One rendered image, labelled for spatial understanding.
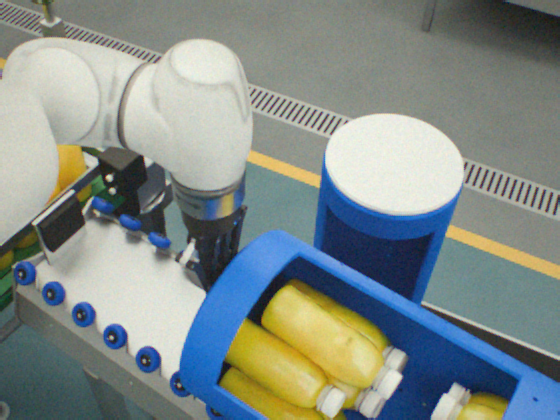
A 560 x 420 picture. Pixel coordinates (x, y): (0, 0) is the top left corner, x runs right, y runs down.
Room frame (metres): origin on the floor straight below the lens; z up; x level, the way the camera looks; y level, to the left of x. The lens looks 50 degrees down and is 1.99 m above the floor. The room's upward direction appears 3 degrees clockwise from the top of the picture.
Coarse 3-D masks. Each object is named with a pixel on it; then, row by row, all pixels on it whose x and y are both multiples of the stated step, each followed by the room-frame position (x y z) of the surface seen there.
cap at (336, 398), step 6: (336, 390) 0.41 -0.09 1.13; (330, 396) 0.40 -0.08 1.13; (336, 396) 0.40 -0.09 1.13; (342, 396) 0.40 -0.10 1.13; (324, 402) 0.39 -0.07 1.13; (330, 402) 0.39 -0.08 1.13; (336, 402) 0.39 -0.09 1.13; (342, 402) 0.40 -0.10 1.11; (324, 408) 0.39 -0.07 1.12; (330, 408) 0.39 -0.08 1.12; (336, 408) 0.39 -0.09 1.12; (330, 414) 0.38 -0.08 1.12
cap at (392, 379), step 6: (390, 372) 0.42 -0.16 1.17; (396, 372) 0.42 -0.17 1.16; (384, 378) 0.41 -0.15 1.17; (390, 378) 0.41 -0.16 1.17; (396, 378) 0.41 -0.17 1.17; (384, 384) 0.41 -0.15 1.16; (390, 384) 0.41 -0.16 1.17; (396, 384) 0.41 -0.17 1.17; (378, 390) 0.40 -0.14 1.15; (384, 390) 0.40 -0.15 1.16; (390, 390) 0.40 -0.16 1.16; (384, 396) 0.40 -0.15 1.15; (390, 396) 0.40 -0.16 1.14
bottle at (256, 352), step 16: (240, 336) 0.48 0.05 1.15; (256, 336) 0.48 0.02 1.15; (272, 336) 0.48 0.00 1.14; (240, 352) 0.46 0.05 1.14; (256, 352) 0.46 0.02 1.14; (272, 352) 0.46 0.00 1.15; (288, 352) 0.46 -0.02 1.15; (240, 368) 0.44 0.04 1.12; (256, 368) 0.44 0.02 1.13; (272, 368) 0.43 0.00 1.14; (288, 368) 0.43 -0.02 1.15; (304, 368) 0.43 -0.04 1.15; (320, 368) 0.44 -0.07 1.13; (272, 384) 0.42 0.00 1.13; (288, 384) 0.41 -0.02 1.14; (304, 384) 0.41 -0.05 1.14; (320, 384) 0.42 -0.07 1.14; (288, 400) 0.40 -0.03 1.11; (304, 400) 0.40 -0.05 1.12; (320, 400) 0.40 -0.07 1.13
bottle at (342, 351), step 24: (288, 288) 0.53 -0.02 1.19; (264, 312) 0.50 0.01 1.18; (288, 312) 0.49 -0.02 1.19; (312, 312) 0.50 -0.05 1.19; (288, 336) 0.47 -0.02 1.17; (312, 336) 0.46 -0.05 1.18; (336, 336) 0.46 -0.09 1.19; (360, 336) 0.47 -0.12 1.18; (312, 360) 0.44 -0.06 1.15; (336, 360) 0.43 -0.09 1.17; (360, 360) 0.43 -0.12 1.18; (360, 384) 0.41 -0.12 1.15
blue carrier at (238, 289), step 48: (288, 240) 0.61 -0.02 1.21; (240, 288) 0.51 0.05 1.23; (336, 288) 0.61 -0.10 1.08; (384, 288) 0.54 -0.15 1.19; (192, 336) 0.46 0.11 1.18; (432, 336) 0.52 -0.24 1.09; (192, 384) 0.42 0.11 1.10; (432, 384) 0.48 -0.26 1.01; (480, 384) 0.47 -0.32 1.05; (528, 384) 0.39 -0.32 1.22
